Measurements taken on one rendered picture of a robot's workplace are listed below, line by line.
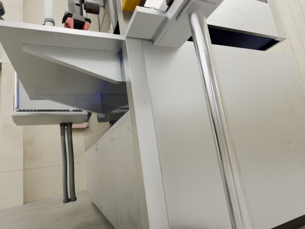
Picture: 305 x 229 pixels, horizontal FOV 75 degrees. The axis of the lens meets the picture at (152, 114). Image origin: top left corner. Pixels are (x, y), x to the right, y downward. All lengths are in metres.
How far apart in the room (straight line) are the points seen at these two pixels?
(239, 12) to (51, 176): 3.80
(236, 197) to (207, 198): 0.23
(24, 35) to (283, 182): 1.14
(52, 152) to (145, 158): 3.61
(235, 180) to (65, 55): 0.69
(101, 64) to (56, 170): 3.51
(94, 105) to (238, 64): 0.84
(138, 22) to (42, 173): 3.69
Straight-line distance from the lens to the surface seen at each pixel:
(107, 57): 0.84
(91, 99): 1.28
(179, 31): 0.77
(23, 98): 1.71
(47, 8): 2.20
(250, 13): 1.32
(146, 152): 0.66
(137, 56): 0.76
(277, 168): 1.04
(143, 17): 0.71
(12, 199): 3.86
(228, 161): 0.54
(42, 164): 4.16
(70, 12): 0.92
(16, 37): 0.82
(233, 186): 0.55
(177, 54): 0.84
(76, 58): 0.81
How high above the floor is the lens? 0.42
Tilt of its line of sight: 12 degrees up
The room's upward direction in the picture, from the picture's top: 8 degrees counter-clockwise
